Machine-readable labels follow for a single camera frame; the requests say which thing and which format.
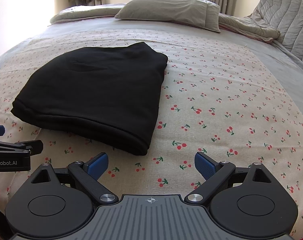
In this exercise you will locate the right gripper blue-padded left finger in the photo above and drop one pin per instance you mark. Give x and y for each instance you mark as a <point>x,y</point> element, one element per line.
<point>85,178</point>

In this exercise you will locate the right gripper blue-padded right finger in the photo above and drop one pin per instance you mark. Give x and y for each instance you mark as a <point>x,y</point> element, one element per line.
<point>216,177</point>

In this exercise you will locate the black pants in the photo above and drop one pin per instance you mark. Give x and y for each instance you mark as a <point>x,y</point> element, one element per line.
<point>110,95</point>

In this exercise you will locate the folded grey-green quilt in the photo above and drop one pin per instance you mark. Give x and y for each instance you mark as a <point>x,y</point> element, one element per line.
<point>83,12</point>

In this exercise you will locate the grey pillow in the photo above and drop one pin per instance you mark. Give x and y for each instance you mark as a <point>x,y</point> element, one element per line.
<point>201,14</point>

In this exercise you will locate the grey quilted headboard cushion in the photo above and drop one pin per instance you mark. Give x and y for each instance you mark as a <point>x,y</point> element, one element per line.
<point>271,20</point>

